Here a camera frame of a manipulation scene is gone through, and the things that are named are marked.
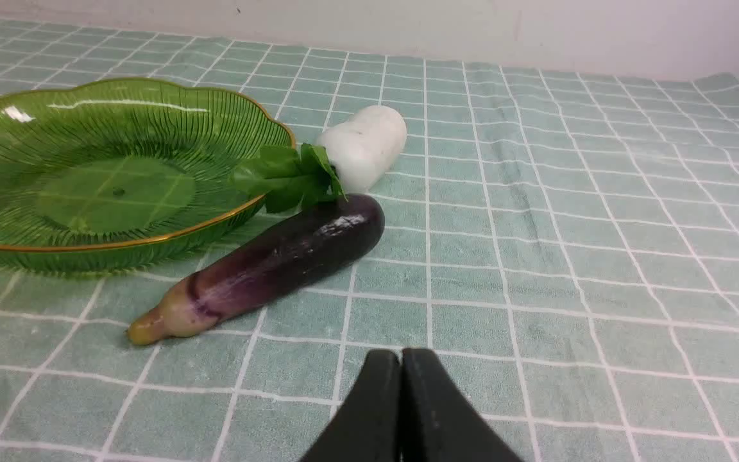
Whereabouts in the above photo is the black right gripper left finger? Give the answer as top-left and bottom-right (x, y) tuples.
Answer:
(300, 349), (402, 461)

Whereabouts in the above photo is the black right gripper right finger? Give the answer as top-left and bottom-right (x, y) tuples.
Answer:
(402, 348), (521, 461)

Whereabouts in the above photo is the purple eggplant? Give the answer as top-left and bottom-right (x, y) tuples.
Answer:
(127, 194), (386, 346)

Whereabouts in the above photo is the white radish with leaves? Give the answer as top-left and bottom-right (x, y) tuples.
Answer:
(230, 105), (407, 214)

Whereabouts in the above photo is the green checkered tablecloth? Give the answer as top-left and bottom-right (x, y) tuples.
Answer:
(0, 19), (739, 461)

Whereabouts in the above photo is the green glass plate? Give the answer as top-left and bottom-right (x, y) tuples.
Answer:
(0, 77), (296, 274)

